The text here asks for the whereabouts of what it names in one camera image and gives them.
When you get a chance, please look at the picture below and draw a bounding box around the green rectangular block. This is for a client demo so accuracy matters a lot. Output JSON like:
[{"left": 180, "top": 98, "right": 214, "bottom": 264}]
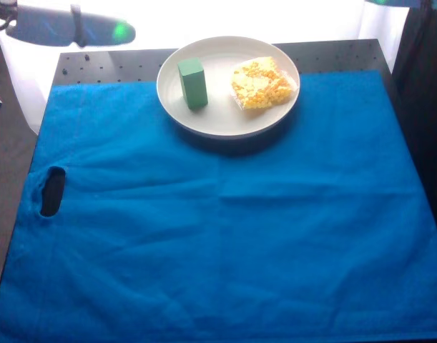
[{"left": 177, "top": 56, "right": 209, "bottom": 111}]

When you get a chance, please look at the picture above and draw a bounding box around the yellow object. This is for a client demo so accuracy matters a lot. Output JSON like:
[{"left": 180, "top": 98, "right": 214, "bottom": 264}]
[{"left": 229, "top": 56, "right": 298, "bottom": 112}]

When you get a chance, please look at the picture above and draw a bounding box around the white round plate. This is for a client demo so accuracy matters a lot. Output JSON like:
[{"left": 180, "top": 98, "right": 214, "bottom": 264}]
[{"left": 156, "top": 35, "right": 301, "bottom": 139}]

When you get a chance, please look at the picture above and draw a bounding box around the blue cloth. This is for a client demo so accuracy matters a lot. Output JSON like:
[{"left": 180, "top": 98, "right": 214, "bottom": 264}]
[{"left": 0, "top": 69, "right": 437, "bottom": 343}]

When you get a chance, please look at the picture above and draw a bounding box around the black curtain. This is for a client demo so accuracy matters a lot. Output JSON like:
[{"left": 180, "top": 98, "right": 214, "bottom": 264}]
[{"left": 393, "top": 0, "right": 437, "bottom": 251}]

